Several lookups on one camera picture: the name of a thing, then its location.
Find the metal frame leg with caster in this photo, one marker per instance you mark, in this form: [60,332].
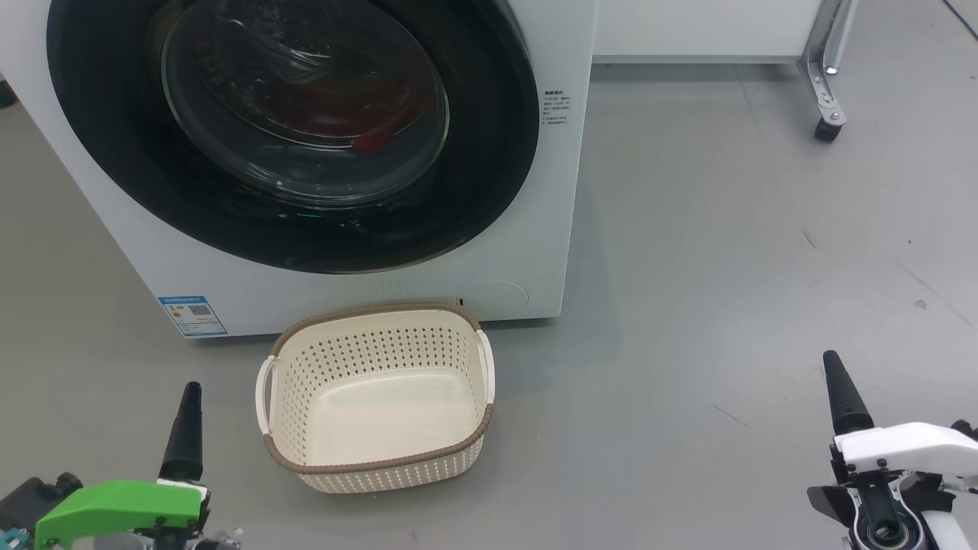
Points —
[824,84]

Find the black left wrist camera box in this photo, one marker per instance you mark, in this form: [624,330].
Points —
[34,500]

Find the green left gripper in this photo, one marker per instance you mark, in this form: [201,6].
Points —
[114,508]

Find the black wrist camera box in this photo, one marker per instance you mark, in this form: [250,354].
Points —
[34,500]
[966,429]

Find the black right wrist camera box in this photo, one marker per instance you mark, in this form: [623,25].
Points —
[966,429]

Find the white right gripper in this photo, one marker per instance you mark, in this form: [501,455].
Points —
[909,451]

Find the small printed text label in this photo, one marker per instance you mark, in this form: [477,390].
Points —
[555,107]

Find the cream perforated laundry basket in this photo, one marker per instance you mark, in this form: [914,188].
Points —
[382,420]

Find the red garment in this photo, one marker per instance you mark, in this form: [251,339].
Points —
[374,141]

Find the blue energy label sticker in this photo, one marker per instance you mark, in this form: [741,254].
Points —
[192,315]

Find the white panel furniture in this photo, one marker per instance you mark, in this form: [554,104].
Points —
[703,27]

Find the white front-load washing machine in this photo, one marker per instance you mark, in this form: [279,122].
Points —
[321,294]

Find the glass washing machine door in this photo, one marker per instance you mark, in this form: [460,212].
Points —
[489,153]

